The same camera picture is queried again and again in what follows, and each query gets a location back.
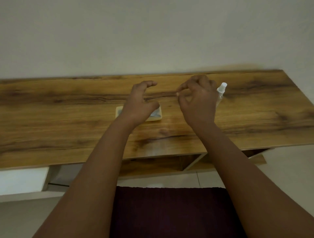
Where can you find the person's right forearm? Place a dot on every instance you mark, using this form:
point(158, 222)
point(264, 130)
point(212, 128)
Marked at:
point(260, 179)

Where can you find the person's left forearm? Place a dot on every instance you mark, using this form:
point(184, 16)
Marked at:
point(81, 186)

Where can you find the yellow translucent glasses case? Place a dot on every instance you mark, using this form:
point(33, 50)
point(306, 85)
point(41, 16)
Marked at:
point(157, 116)

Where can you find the dark maroon garment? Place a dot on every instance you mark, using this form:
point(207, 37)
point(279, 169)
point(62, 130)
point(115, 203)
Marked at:
point(176, 213)

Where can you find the person's right hand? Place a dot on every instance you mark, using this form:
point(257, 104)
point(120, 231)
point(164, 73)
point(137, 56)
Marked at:
point(200, 108)

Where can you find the white cabinet drawer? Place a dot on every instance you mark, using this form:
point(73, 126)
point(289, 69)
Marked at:
point(22, 181)

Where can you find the wooden under-table shelf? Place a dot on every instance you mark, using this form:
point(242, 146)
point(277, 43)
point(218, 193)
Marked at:
point(157, 165)

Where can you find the blue cleaning cloth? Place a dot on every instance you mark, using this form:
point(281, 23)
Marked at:
point(155, 114)

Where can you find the person's left hand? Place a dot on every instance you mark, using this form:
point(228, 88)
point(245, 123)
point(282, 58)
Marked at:
point(138, 108)

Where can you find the clear spray bottle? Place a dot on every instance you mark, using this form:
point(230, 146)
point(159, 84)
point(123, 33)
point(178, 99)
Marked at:
point(220, 90)

